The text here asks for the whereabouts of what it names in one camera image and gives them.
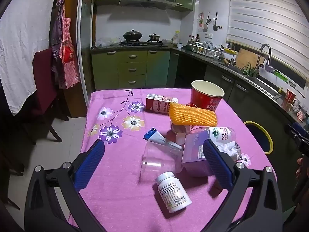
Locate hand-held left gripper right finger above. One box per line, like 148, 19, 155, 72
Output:
203, 139, 284, 232

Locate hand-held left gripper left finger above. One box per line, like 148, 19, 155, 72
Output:
24, 139, 108, 232

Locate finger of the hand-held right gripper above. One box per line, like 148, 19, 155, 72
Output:
287, 123, 309, 155

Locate purple box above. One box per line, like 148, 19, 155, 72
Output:
182, 128, 215, 177

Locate clear plastic water bottle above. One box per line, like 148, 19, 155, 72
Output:
189, 125, 239, 148

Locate white pill bottle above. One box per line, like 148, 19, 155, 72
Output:
155, 171, 193, 213

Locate pink plastic cup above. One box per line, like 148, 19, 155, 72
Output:
170, 118, 194, 136

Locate orange foam net sleeve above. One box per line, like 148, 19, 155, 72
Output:
168, 102, 218, 127

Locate clear plastic cup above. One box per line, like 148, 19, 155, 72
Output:
141, 139, 184, 182

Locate large red paper cup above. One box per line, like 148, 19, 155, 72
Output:
190, 80, 225, 113

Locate white packet with blue end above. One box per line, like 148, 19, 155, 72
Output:
142, 128, 184, 150

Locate red milk carton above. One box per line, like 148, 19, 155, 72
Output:
145, 93, 179, 115

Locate person's right hand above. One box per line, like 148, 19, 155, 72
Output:
296, 158, 305, 176

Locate pink floral tablecloth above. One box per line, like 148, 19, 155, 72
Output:
81, 88, 273, 232

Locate steel sink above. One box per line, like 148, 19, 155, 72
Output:
227, 64, 282, 99

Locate green vegetables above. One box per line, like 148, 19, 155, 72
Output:
241, 63, 260, 76

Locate tall steel faucet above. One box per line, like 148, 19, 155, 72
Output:
256, 44, 272, 72

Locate dark lower cabinets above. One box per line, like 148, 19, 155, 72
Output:
168, 52, 302, 213

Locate wooden cutting board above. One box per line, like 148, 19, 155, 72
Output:
235, 48, 266, 70

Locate dark red chair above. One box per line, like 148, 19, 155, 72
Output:
22, 48, 69, 143

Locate small steel faucet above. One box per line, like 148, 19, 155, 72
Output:
227, 43, 236, 66

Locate green lower cabinets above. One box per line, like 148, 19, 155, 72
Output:
90, 49, 171, 91

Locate red checked apron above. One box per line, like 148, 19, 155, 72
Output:
58, 17, 80, 90

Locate glass sliding door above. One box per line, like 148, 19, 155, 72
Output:
77, 0, 97, 112

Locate dish rack with dishes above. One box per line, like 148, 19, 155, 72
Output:
188, 41, 221, 58

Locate dark stone countertop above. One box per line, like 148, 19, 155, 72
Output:
90, 42, 309, 128

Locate white window blind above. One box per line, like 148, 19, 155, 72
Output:
226, 0, 309, 78

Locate clear plastic bags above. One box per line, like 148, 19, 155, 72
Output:
95, 37, 121, 47

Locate white hanging cloth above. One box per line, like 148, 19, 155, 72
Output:
0, 0, 59, 116

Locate purple apron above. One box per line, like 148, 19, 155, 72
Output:
50, 0, 64, 73

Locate black wok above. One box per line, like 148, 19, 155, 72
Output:
123, 29, 143, 41

